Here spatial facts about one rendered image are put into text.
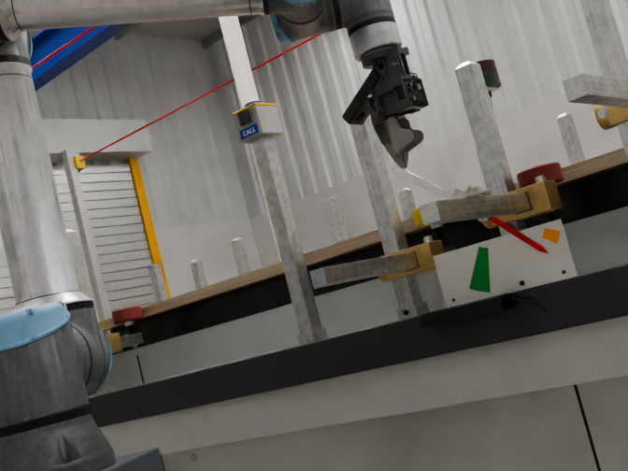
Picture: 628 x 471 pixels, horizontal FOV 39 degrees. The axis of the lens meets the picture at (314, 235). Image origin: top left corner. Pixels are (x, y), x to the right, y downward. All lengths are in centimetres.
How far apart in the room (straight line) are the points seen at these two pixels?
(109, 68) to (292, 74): 229
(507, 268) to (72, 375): 76
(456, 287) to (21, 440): 79
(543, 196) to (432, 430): 67
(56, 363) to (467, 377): 75
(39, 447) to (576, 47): 849
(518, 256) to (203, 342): 108
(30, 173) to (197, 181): 1014
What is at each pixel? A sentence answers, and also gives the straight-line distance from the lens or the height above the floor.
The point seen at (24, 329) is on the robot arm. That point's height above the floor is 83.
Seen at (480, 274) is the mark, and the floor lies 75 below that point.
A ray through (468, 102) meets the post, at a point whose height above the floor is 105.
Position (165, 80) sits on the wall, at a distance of 1207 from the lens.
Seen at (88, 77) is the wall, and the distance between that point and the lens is 1132.
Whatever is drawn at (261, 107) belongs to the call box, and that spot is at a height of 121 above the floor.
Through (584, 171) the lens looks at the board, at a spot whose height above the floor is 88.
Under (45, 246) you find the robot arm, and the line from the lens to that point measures 162.
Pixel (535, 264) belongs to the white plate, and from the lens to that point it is 158.
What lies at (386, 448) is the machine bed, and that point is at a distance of 210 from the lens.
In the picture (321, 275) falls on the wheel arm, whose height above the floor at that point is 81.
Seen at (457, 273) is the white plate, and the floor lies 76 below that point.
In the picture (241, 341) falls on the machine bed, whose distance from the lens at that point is 231.
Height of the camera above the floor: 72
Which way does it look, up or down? 6 degrees up
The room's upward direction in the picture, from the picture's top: 15 degrees counter-clockwise
